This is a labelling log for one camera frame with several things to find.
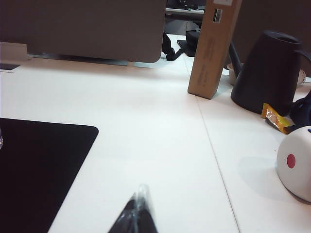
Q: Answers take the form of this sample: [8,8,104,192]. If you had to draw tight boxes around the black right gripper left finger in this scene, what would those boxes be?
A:
[108,191,141,233]

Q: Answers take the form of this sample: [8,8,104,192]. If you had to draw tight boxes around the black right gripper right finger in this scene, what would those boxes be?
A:
[135,183,159,233]

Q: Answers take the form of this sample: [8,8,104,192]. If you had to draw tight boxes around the black mouse pad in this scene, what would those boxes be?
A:
[0,118,99,233]

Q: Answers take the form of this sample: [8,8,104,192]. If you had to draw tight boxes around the white round object red dot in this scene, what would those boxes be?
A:
[276,126,311,203]

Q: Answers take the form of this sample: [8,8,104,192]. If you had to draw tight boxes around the orange snack packet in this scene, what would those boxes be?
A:
[261,103,296,134]

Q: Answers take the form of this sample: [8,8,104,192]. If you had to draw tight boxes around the small white cup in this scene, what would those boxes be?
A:
[225,63,240,85]

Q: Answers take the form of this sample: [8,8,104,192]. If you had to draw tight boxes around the tall brown cardboard box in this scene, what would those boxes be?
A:
[187,0,243,100]

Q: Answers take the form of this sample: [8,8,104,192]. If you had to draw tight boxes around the grey metal pole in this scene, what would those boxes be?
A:
[228,41,243,73]

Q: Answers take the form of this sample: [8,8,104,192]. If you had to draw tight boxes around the black kettle jug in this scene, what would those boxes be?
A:
[230,30,311,116]

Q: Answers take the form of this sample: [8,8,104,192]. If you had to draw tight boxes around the dark headphones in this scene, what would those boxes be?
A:
[290,91,311,127]

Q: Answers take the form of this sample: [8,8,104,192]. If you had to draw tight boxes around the grey-brown desk divider panel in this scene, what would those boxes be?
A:
[232,0,311,64]
[0,0,167,68]

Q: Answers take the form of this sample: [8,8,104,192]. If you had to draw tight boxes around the small white adapter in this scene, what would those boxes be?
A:
[297,69,311,85]

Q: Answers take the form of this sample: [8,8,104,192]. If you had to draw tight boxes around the white background desk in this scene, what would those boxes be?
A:
[165,7,205,14]

